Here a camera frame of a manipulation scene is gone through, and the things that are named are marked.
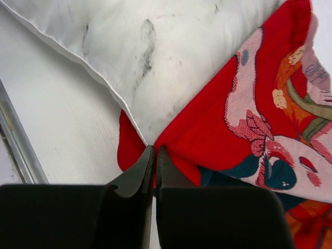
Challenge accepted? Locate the red cartoon print pillowcase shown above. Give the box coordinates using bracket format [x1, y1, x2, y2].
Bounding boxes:
[117, 1, 331, 248]

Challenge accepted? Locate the aluminium table frame rail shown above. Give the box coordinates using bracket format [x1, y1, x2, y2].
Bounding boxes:
[1, 84, 49, 184]

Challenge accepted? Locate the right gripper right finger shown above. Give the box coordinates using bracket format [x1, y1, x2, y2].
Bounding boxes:
[156, 147, 295, 248]

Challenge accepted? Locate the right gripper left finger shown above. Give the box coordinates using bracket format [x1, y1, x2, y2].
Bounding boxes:
[1, 145, 155, 248]

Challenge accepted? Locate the white pillow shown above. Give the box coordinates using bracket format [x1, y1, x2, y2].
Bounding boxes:
[1, 1, 282, 144]

